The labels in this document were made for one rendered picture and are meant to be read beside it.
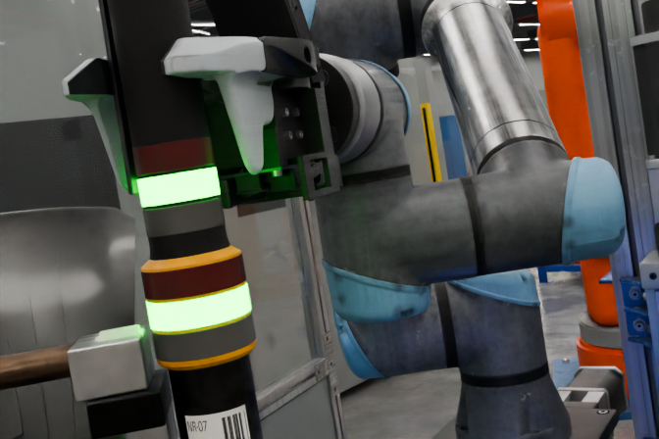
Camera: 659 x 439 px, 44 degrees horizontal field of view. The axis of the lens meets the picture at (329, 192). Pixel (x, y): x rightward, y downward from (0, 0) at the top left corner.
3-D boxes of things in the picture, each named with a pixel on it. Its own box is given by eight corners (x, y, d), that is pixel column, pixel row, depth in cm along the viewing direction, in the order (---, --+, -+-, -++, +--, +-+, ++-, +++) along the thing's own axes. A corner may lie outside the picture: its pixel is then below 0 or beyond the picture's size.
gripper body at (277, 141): (310, 200, 40) (375, 180, 52) (281, 24, 40) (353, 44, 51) (173, 219, 43) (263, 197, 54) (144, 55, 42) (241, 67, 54)
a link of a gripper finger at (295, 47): (299, 65, 36) (329, 78, 44) (293, 29, 36) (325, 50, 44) (195, 83, 37) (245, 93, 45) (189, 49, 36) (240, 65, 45)
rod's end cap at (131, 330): (91, 337, 34) (139, 328, 34) (99, 327, 36) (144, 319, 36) (99, 384, 34) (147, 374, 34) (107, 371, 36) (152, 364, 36)
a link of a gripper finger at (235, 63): (258, 174, 31) (302, 166, 41) (232, 20, 31) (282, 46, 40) (180, 187, 32) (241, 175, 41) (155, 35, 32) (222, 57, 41)
